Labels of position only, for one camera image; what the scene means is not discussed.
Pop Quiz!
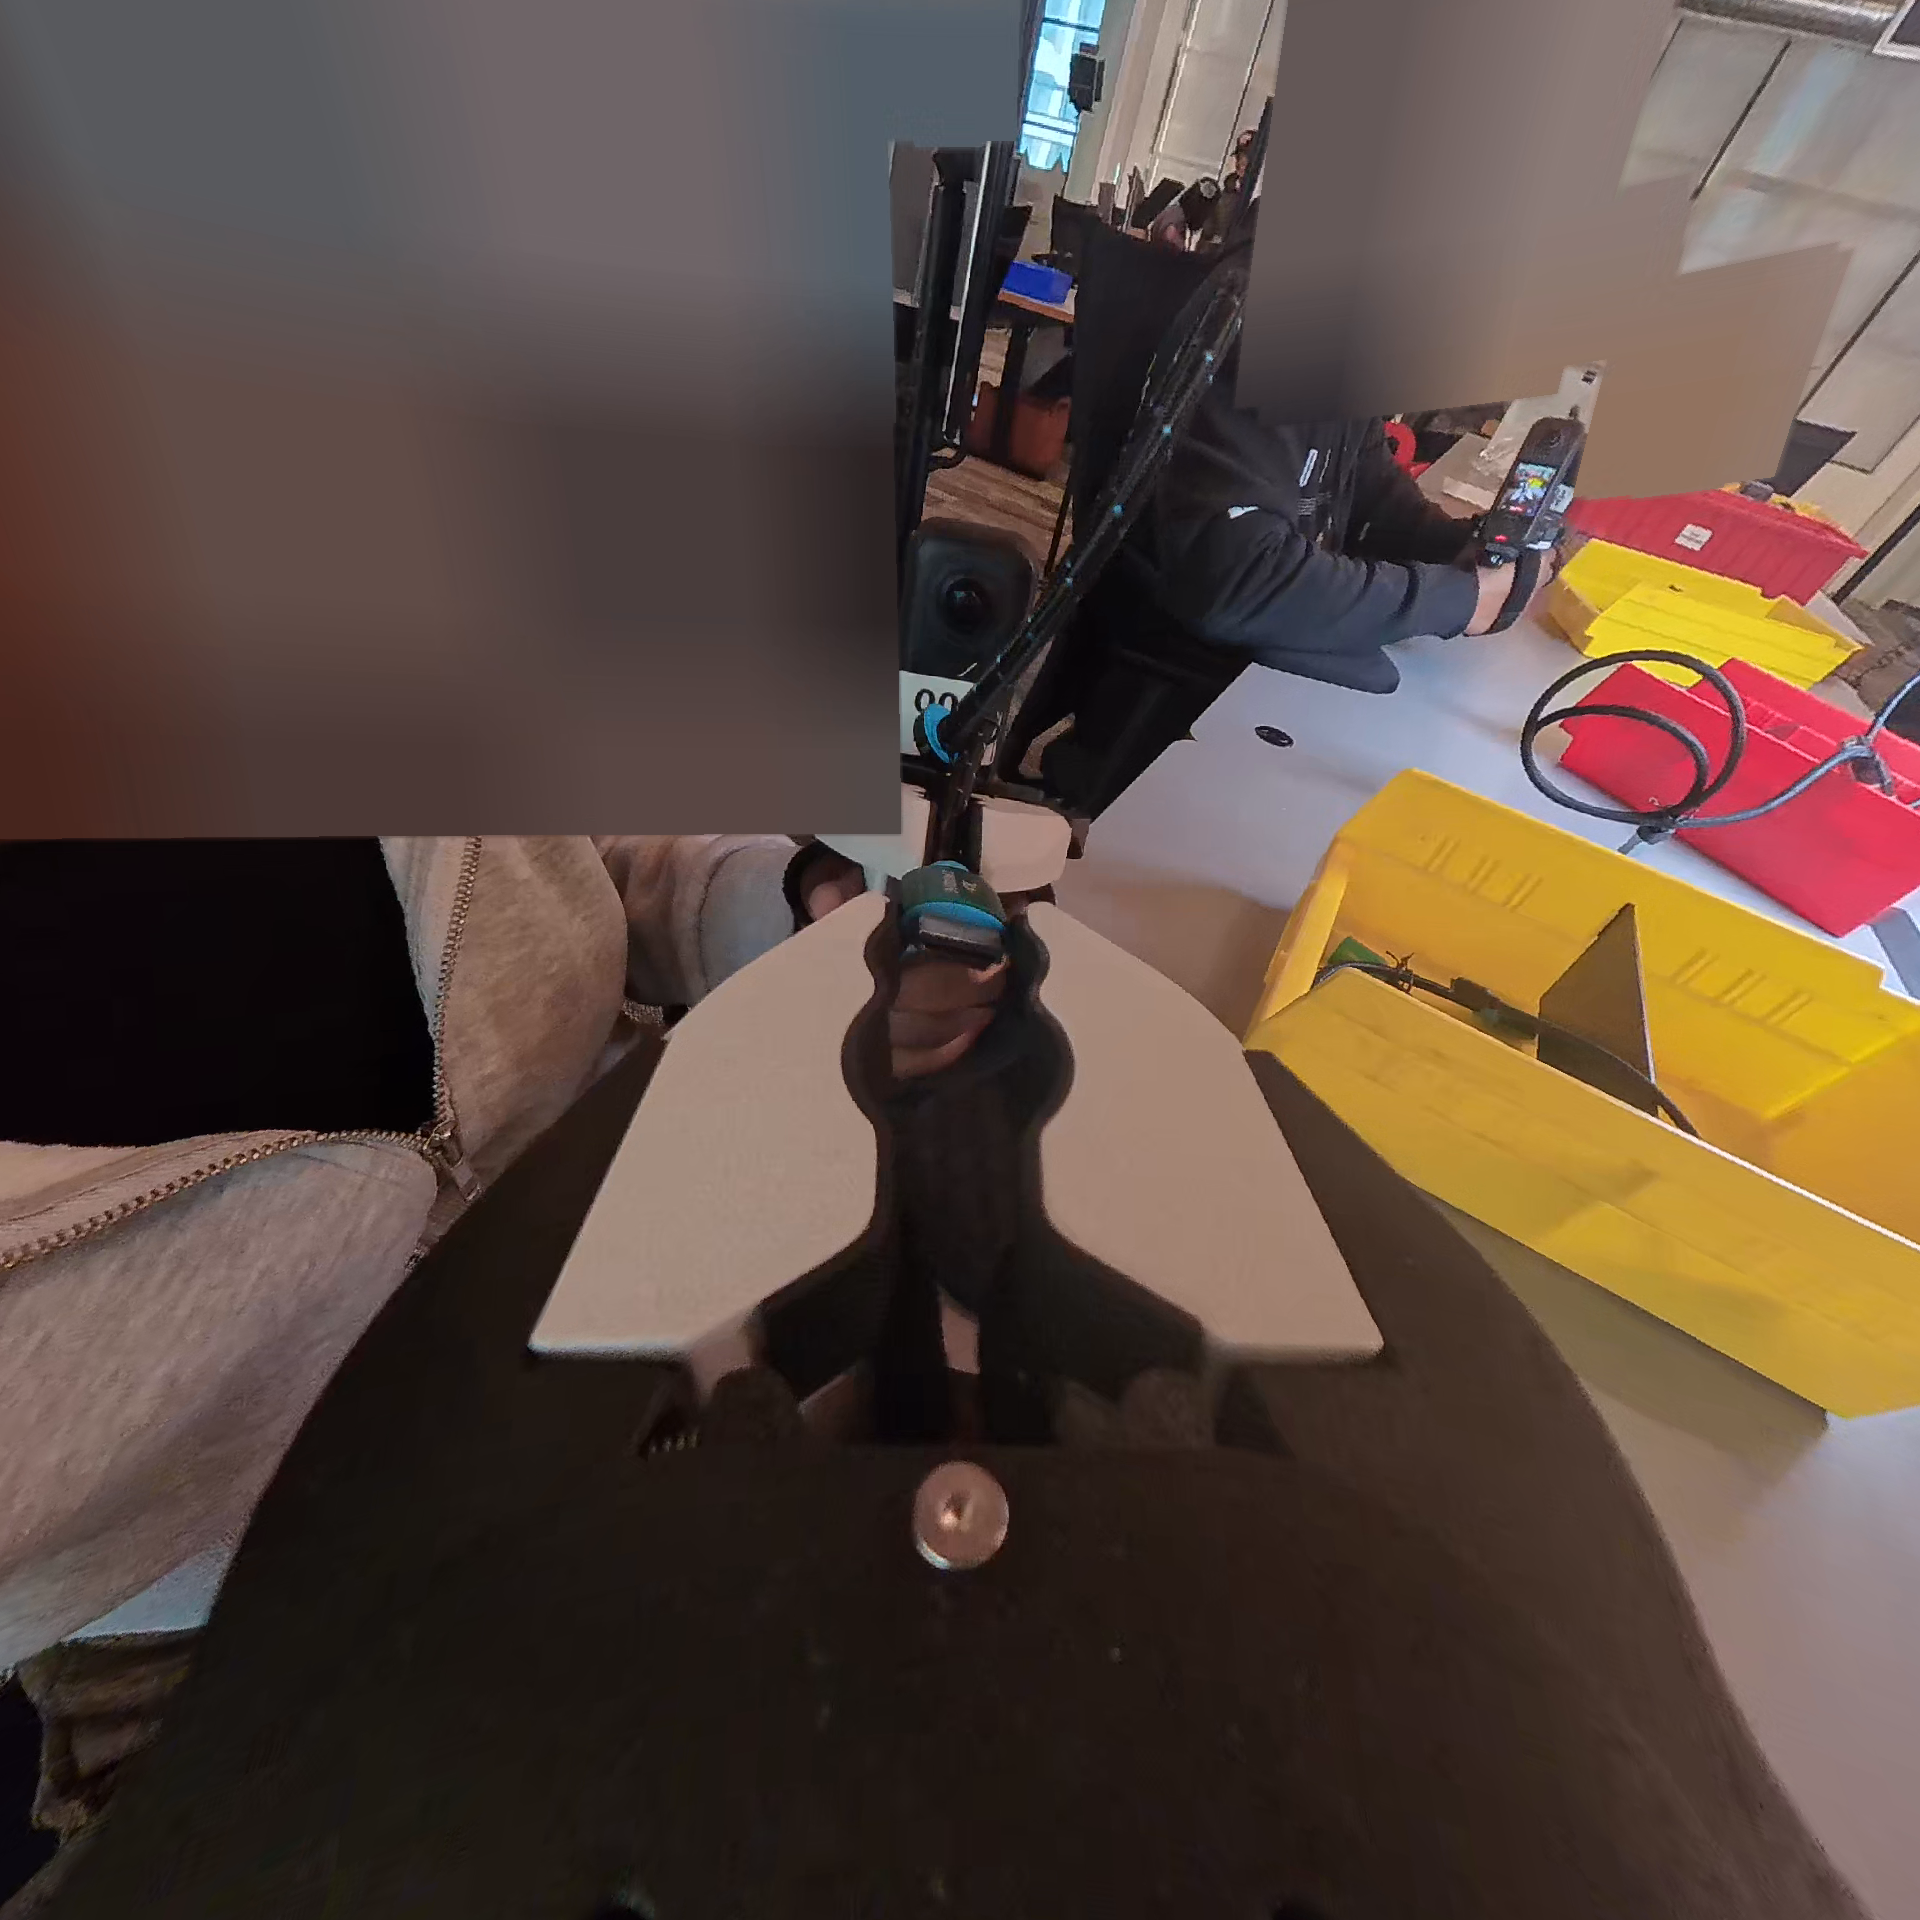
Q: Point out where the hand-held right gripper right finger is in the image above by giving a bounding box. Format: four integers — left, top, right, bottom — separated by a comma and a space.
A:
990, 896, 1385, 1368

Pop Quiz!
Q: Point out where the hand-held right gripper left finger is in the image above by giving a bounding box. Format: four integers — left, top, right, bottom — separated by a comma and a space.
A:
528, 893, 910, 1382

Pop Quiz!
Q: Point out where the large yellow plastic bin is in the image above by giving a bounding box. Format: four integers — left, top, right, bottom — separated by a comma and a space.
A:
1241, 768, 1920, 1420

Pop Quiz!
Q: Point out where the red plastic bin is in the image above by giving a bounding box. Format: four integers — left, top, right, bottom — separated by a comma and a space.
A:
1555, 656, 1920, 940
1566, 487, 1871, 607

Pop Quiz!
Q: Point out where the person's left forearm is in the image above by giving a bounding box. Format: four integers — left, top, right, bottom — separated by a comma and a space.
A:
591, 832, 812, 1041

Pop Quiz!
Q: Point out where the person's left hand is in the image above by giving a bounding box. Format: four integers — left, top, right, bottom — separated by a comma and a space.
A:
781, 841, 1007, 1082

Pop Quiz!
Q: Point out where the black bin divider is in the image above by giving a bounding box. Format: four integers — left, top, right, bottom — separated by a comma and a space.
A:
1535, 905, 1663, 1121

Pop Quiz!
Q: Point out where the grey braided cable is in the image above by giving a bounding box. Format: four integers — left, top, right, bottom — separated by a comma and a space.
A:
1641, 705, 1920, 851

